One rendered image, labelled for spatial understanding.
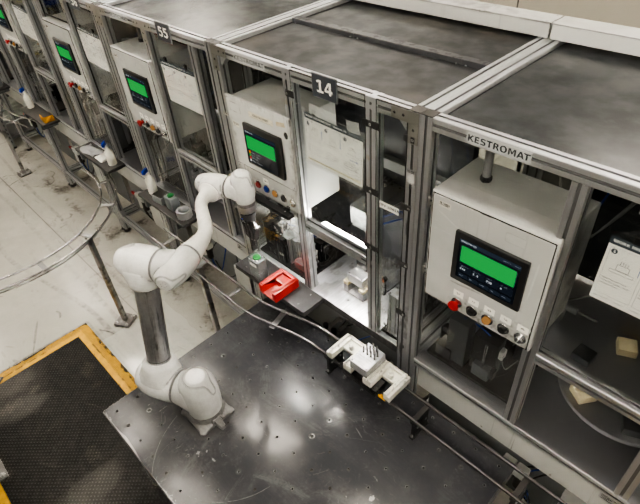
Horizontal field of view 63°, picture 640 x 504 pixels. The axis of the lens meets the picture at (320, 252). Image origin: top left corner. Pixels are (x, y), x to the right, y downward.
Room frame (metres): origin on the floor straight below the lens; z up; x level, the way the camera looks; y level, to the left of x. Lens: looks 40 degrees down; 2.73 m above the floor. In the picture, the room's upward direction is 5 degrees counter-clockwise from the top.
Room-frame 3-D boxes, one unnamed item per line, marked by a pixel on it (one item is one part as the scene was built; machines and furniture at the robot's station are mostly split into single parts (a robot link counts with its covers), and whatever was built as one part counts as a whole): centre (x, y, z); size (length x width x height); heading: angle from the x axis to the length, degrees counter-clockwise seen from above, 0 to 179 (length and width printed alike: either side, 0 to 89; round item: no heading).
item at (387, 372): (1.41, -0.16, 0.84); 0.36 x 0.14 x 0.10; 41
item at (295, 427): (1.21, 0.18, 0.66); 1.50 x 1.06 x 0.04; 41
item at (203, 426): (1.35, 0.56, 0.71); 0.22 x 0.18 x 0.06; 41
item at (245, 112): (2.11, 0.13, 1.60); 0.42 x 0.29 x 0.46; 41
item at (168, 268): (1.50, 0.57, 1.44); 0.18 x 0.14 x 0.13; 156
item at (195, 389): (1.37, 0.58, 0.85); 0.18 x 0.16 x 0.22; 66
